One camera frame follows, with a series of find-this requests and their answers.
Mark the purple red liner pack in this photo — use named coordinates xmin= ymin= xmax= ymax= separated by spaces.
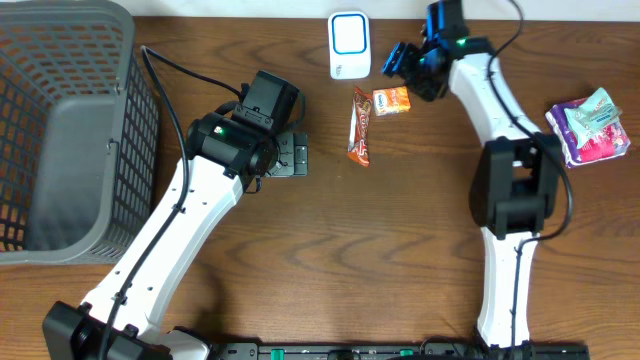
xmin=545 ymin=98 xmax=631 ymax=168

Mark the white barcode scanner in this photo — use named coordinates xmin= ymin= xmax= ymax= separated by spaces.
xmin=327 ymin=11 xmax=372 ymax=80

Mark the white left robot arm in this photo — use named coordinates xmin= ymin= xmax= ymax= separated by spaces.
xmin=42 ymin=111 xmax=308 ymax=359

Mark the grey plastic laundry basket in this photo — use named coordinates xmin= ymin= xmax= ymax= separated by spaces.
xmin=1 ymin=1 xmax=159 ymax=265

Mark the red snack wrapper packet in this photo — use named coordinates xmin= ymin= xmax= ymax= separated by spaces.
xmin=347 ymin=87 xmax=373 ymax=167

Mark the orange Kleenex tissue pack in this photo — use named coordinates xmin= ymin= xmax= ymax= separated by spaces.
xmin=373 ymin=86 xmax=411 ymax=116

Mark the green Zappy wipes pack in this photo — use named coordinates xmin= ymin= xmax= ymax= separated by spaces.
xmin=564 ymin=88 xmax=621 ymax=148

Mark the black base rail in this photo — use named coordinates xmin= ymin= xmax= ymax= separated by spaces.
xmin=164 ymin=327 xmax=591 ymax=360

